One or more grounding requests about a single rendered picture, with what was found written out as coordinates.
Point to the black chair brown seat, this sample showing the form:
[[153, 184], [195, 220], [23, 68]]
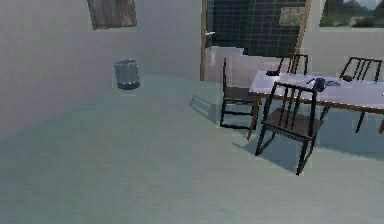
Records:
[[293, 121], [233, 96], [294, 63], [361, 68]]

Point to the grey waste bin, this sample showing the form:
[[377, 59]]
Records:
[[126, 74]]

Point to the small black dish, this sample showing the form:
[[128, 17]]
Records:
[[272, 73]]

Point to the dark kettle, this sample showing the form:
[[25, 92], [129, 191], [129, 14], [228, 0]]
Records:
[[320, 84]]

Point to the white dining table wooden legs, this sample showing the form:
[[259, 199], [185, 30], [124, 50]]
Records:
[[346, 91]]

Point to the small brown round object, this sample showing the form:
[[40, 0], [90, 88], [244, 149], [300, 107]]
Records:
[[347, 78]]

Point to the window with green view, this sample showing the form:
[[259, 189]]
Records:
[[353, 13]]

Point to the brown framed wall picture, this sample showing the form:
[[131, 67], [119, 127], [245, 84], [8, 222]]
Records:
[[112, 12]]

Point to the beige framed wall picture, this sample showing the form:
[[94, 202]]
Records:
[[291, 16]]

